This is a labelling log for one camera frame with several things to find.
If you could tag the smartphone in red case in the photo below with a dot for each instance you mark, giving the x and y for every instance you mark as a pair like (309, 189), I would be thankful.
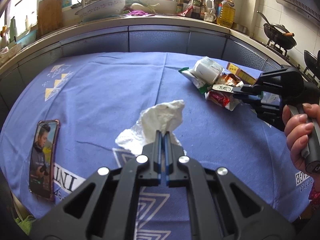
(41, 168)

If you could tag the clear plastic water bottle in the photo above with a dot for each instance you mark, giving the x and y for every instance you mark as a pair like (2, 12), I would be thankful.
(270, 98)

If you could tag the person's right hand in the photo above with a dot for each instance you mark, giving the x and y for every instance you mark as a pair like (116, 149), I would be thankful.
(297, 130)

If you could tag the black wok with lid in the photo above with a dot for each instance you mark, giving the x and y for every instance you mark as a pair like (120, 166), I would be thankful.
(312, 62)

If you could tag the yellow red small box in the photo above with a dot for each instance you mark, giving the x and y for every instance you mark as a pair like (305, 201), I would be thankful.
(241, 74)

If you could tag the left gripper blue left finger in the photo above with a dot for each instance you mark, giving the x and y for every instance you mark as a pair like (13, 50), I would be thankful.
(151, 172)

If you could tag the black wok with spatula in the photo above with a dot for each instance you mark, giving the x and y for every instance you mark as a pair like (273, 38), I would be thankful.
(278, 34)

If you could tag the blue patterned tablecloth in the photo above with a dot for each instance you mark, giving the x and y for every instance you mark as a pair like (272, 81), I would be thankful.
(239, 179)

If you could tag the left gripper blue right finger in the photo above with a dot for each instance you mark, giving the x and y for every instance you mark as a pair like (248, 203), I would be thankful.
(172, 152)

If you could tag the white plastic bag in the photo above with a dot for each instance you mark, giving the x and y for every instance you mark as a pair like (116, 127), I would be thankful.
(163, 117)

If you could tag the grey printed snack wrapper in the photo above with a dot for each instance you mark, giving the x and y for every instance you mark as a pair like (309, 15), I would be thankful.
(224, 88)

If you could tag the kitchen counter with cabinets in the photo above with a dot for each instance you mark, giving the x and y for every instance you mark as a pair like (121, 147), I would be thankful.
(132, 34)

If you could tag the wooden cutting board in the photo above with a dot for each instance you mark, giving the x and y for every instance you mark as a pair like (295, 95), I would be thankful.
(49, 16)

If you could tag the red snack wrapper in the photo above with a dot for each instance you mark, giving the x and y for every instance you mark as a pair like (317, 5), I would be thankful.
(225, 100)

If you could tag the white enamel basin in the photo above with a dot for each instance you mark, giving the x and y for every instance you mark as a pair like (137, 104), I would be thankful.
(101, 9)

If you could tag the white radish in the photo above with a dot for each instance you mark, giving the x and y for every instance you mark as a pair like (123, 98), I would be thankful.
(145, 8)

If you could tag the yellow cooking oil bottle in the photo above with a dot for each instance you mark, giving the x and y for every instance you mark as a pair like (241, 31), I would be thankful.
(226, 13)

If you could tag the white plastic jug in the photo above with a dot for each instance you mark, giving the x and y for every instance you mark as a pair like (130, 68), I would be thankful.
(209, 11)

